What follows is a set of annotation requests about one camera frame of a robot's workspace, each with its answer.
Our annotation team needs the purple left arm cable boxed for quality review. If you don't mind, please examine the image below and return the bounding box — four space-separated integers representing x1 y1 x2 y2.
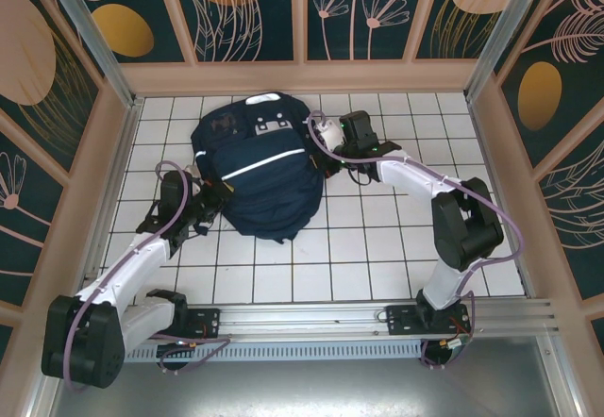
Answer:
63 160 231 392

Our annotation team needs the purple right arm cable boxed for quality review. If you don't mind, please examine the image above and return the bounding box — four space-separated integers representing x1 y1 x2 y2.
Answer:
305 109 528 372

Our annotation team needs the aluminium corner post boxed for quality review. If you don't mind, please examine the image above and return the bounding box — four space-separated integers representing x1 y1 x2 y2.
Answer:
464 0 563 102
37 0 143 109

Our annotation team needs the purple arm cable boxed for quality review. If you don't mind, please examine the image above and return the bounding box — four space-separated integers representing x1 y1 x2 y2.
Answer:
63 160 231 392
305 109 528 372

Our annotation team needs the slotted grey cable duct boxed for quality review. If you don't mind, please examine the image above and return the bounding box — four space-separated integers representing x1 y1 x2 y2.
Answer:
122 341 426 364

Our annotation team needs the navy blue backpack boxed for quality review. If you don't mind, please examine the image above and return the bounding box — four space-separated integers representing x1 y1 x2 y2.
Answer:
191 91 327 245

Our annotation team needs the thin black right gripper cable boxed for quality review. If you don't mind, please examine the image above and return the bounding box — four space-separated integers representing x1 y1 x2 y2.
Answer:
346 165 379 188

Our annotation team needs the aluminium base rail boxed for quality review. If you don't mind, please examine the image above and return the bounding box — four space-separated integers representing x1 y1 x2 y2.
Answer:
44 296 561 342

